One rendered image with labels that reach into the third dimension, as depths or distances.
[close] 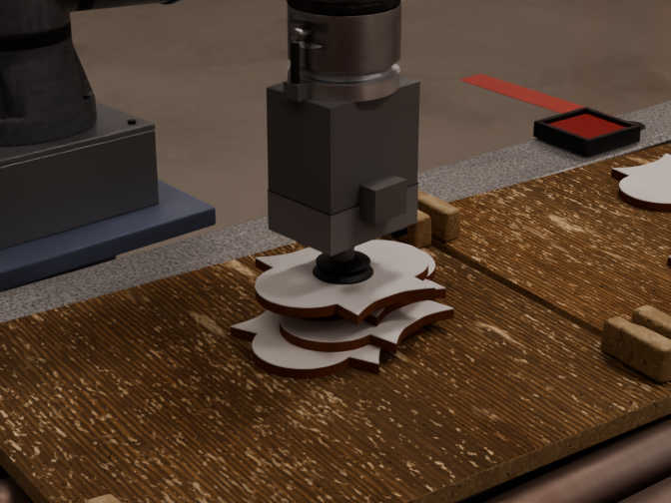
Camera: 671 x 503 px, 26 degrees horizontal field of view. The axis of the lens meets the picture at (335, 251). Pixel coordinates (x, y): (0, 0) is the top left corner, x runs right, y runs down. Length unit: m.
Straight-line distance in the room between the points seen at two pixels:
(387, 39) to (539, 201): 0.37
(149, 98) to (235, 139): 0.47
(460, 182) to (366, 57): 0.45
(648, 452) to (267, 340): 0.27
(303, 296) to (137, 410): 0.14
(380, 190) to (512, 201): 0.33
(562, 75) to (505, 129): 0.58
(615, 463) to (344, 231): 0.23
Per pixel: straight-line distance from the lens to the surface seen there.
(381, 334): 1.00
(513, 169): 1.41
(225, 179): 3.90
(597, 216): 1.25
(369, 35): 0.93
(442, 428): 0.93
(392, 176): 0.98
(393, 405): 0.95
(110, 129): 1.40
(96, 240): 1.37
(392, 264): 1.04
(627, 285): 1.13
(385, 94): 0.95
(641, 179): 1.32
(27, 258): 1.34
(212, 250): 1.22
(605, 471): 0.93
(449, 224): 1.18
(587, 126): 1.49
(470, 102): 4.52
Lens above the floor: 1.41
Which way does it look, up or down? 24 degrees down
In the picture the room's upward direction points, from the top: straight up
